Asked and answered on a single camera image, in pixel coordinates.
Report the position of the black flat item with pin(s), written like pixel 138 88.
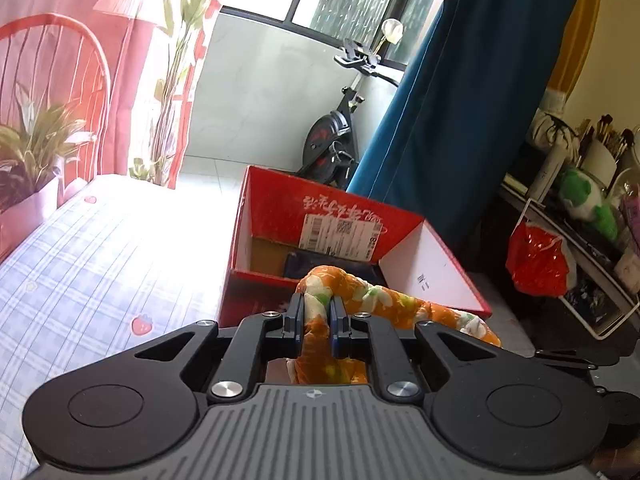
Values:
pixel 300 266

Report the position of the white brush cup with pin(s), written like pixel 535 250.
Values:
pixel 600 162

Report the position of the red plastic bag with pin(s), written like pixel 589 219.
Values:
pixel 537 260

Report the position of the white flower ornament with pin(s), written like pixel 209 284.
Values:
pixel 392 30

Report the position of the plaid strawberry bed sheet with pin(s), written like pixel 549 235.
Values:
pixel 100 270

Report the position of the bunch of makeup brushes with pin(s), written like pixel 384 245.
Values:
pixel 607 132

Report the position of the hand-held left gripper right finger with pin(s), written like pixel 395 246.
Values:
pixel 335 327

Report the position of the red cardboard box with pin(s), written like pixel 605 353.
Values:
pixel 280 200

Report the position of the yellow curtain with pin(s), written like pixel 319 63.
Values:
pixel 575 35

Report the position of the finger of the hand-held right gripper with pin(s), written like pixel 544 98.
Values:
pixel 565 360

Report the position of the orange patterned soft cloth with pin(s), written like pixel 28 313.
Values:
pixel 350 285

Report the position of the black exercise bike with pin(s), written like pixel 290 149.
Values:
pixel 325 135

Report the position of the white bottle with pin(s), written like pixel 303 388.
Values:
pixel 545 175

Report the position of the blue curtain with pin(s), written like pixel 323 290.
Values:
pixel 475 110

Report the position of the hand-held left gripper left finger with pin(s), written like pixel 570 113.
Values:
pixel 297 327

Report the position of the green plush toy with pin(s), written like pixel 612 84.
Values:
pixel 585 200

